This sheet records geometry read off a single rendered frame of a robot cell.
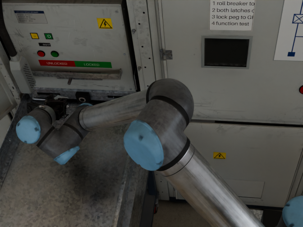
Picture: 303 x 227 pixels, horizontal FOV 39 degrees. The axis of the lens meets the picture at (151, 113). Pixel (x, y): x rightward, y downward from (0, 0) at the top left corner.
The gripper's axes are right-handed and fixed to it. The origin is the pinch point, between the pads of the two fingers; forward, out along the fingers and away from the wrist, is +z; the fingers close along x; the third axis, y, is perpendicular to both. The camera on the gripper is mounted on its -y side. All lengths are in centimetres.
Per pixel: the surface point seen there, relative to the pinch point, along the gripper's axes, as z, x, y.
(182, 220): 51, -88, 49
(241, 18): -14, 36, 73
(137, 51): -1.3, 21.4, 34.3
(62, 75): 6.6, 8.7, 0.1
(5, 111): 11.5, -10.9, -31.1
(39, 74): 6.5, 9.0, -10.2
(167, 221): 49, -89, 40
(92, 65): 8.4, 13.1, 12.9
